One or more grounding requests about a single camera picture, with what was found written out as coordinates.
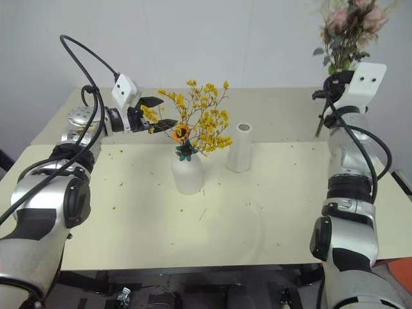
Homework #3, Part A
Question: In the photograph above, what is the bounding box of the silver caster wheel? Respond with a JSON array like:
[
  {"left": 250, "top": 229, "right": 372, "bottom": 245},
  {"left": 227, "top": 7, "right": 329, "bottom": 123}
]
[{"left": 117, "top": 287, "right": 133, "bottom": 304}]

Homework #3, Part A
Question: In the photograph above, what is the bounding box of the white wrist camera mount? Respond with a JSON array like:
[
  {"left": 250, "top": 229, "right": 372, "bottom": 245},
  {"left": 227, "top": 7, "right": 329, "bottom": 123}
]
[
  {"left": 333, "top": 62, "right": 387, "bottom": 114},
  {"left": 111, "top": 73, "right": 142, "bottom": 133}
]

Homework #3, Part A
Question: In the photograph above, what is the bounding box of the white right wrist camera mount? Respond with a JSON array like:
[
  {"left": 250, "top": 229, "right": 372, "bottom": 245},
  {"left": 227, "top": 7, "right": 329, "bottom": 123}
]
[{"left": 333, "top": 62, "right": 387, "bottom": 114}]

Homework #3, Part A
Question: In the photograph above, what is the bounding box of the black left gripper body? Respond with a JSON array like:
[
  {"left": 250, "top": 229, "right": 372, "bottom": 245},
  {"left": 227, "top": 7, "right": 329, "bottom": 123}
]
[{"left": 127, "top": 102, "right": 153, "bottom": 133}]

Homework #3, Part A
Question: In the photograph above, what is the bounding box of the pink rose bouquet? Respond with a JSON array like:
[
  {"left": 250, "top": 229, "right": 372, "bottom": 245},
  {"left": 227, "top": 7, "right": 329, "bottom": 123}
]
[{"left": 310, "top": 0, "right": 390, "bottom": 138}]

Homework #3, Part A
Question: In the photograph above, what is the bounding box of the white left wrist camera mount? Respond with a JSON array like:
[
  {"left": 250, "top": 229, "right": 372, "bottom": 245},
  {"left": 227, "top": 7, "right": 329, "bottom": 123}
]
[{"left": 111, "top": 73, "right": 142, "bottom": 133}]

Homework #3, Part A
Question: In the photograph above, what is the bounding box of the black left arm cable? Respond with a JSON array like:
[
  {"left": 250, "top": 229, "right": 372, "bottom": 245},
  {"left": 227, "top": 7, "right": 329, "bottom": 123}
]
[{"left": 0, "top": 34, "right": 122, "bottom": 226}]

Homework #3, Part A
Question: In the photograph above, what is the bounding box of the dark rounded shape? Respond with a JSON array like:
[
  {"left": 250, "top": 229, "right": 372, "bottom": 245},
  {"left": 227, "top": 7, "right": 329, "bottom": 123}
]
[{"left": 147, "top": 290, "right": 177, "bottom": 309}]

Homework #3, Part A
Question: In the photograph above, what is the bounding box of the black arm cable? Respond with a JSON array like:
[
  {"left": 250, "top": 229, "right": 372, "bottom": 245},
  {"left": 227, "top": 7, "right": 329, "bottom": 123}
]
[
  {"left": 0, "top": 34, "right": 122, "bottom": 226},
  {"left": 317, "top": 80, "right": 393, "bottom": 203}
]

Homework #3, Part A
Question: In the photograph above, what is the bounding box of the black table frame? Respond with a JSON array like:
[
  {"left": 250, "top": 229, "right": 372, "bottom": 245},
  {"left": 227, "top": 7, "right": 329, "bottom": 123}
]
[{"left": 38, "top": 256, "right": 328, "bottom": 309}]

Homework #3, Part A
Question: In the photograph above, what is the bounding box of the yellow flower bouquet with sunflower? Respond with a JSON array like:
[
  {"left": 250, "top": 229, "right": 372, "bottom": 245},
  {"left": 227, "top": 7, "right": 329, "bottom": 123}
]
[{"left": 141, "top": 79, "right": 234, "bottom": 162}]

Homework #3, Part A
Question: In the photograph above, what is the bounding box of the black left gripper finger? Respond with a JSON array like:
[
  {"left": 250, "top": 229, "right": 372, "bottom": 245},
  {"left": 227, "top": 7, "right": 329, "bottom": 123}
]
[
  {"left": 140, "top": 96, "right": 165, "bottom": 109},
  {"left": 148, "top": 118, "right": 178, "bottom": 135}
]

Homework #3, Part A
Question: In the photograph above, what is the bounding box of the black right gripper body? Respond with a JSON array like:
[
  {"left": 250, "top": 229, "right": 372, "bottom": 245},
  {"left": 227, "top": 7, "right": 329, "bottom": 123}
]
[{"left": 323, "top": 71, "right": 355, "bottom": 104}]

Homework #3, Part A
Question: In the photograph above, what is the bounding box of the round white vase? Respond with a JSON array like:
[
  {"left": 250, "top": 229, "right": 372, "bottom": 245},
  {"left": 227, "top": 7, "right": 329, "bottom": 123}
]
[{"left": 170, "top": 153, "right": 204, "bottom": 196}]

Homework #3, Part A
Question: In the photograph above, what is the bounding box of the cream table mat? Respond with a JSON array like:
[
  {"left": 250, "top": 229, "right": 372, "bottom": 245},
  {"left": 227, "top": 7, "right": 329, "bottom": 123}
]
[{"left": 0, "top": 143, "right": 412, "bottom": 268}]

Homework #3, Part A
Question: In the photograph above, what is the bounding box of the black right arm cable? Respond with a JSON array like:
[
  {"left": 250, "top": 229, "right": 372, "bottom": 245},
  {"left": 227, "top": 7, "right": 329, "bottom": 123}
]
[{"left": 317, "top": 80, "right": 393, "bottom": 203}]

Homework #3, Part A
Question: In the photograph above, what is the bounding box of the tall white vase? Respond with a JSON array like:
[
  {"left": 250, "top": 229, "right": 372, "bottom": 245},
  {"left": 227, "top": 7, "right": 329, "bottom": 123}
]
[{"left": 226, "top": 122, "right": 254, "bottom": 173}]

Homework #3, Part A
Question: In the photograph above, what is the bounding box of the orange object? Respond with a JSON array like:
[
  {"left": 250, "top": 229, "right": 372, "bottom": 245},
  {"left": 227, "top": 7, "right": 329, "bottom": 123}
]
[{"left": 384, "top": 256, "right": 412, "bottom": 292}]

